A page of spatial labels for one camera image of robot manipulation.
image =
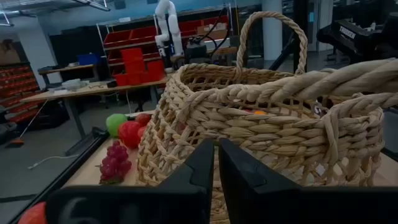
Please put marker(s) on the small black device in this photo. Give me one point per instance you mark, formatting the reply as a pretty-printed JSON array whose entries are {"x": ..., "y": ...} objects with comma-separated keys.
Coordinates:
[{"x": 112, "y": 83}]

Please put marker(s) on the small wooden table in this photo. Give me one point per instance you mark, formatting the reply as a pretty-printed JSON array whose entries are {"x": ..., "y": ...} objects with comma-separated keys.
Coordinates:
[{"x": 66, "y": 68}]

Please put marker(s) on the broom with orange head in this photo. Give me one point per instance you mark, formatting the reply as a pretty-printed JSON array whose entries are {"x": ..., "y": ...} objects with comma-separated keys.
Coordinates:
[{"x": 17, "y": 142}]

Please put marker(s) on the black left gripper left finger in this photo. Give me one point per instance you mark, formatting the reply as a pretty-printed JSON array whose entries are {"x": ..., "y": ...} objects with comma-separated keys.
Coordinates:
[{"x": 174, "y": 202}]

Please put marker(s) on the purple plastic grape bunch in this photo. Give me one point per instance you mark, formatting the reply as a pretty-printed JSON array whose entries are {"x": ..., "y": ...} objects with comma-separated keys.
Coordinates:
[{"x": 114, "y": 165}]

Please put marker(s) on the black aluminium table frame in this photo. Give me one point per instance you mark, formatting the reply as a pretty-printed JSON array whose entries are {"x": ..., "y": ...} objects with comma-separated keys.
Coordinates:
[{"x": 66, "y": 175}]

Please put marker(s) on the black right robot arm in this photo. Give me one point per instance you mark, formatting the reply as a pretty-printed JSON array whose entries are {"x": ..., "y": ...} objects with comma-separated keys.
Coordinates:
[{"x": 348, "y": 32}]

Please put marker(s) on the wooden workbench with grey legs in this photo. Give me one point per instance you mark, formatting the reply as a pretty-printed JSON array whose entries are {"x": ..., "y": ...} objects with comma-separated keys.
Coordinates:
[{"x": 93, "y": 90}]

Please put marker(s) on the blue plastic bin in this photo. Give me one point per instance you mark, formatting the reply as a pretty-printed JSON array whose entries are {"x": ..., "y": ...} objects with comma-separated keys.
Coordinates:
[{"x": 88, "y": 59}]

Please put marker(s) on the red orange plastic tomato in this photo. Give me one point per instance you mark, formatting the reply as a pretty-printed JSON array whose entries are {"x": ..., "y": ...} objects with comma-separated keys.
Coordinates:
[{"x": 34, "y": 214}]

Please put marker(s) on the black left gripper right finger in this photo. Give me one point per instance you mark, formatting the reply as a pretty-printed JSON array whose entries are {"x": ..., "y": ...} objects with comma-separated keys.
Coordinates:
[{"x": 264, "y": 202}]

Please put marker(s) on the shelf of red bins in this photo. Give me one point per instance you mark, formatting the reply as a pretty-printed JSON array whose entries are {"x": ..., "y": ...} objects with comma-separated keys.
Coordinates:
[{"x": 15, "y": 90}]

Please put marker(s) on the clear plastic container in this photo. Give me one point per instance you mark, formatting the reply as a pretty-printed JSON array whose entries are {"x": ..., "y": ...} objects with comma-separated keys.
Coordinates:
[{"x": 73, "y": 84}]

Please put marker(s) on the light green plastic apple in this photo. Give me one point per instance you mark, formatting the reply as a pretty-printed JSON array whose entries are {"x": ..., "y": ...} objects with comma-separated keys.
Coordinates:
[{"x": 115, "y": 124}]

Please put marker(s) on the orange plastic fruit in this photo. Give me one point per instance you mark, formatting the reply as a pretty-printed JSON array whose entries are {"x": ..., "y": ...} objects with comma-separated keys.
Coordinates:
[{"x": 260, "y": 112}]

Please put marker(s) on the black table clamp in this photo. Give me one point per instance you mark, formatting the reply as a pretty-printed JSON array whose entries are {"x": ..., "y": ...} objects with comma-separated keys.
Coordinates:
[{"x": 98, "y": 132}]

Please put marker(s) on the brown cardboard box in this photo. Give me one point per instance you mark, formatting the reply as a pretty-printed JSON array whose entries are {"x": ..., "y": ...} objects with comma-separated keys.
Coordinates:
[{"x": 9, "y": 51}]

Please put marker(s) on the metal rack with red bins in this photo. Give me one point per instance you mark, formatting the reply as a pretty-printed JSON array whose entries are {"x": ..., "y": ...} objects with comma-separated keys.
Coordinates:
[{"x": 130, "y": 37}]

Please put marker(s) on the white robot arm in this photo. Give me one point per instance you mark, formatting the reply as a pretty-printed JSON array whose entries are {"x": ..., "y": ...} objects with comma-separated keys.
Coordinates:
[{"x": 171, "y": 28}]

